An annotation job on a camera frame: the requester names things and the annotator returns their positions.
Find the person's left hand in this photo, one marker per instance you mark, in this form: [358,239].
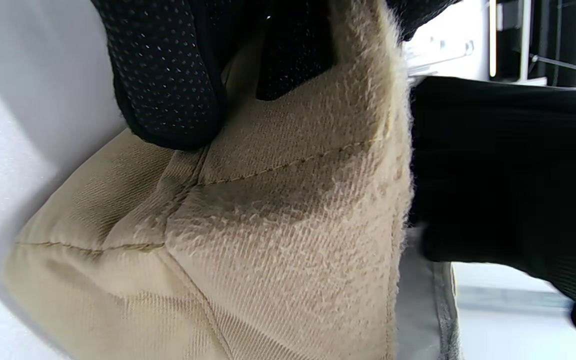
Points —
[168,75]

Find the person's right hand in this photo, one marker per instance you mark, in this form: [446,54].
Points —
[508,175]

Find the beige velcro pouch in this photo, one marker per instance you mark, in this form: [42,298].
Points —
[268,225]

